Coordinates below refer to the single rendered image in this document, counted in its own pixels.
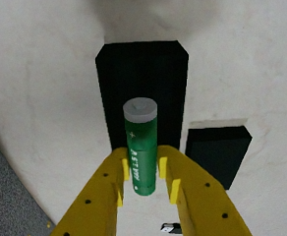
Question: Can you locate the green aaa battery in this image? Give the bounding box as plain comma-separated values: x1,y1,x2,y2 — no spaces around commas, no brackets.
123,97,157,197

